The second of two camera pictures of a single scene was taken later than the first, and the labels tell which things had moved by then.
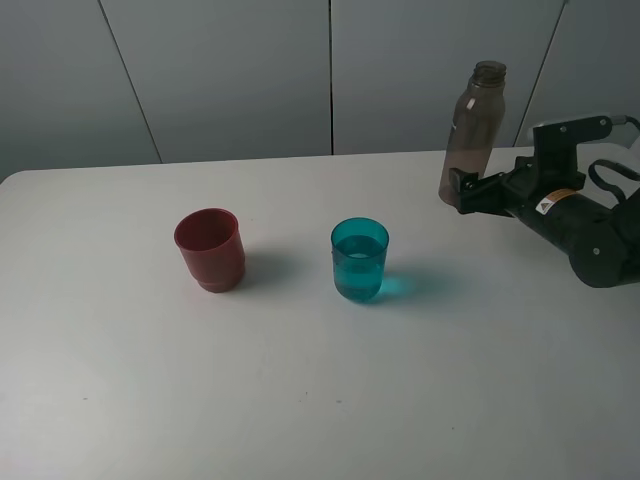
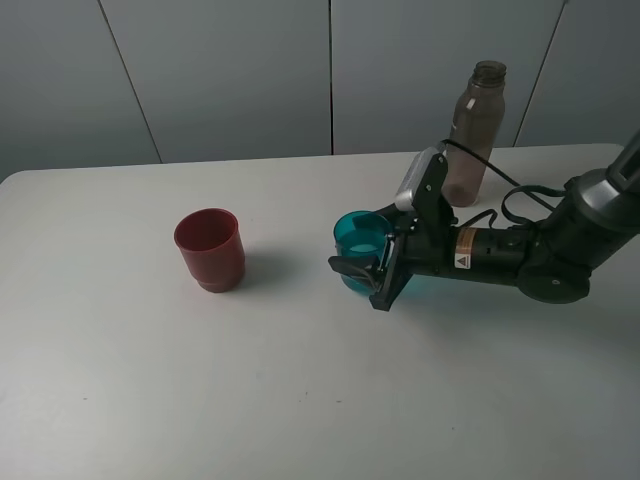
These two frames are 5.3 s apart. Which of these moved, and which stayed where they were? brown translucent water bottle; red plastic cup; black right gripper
Moved: black right gripper
Stayed: brown translucent water bottle; red plastic cup
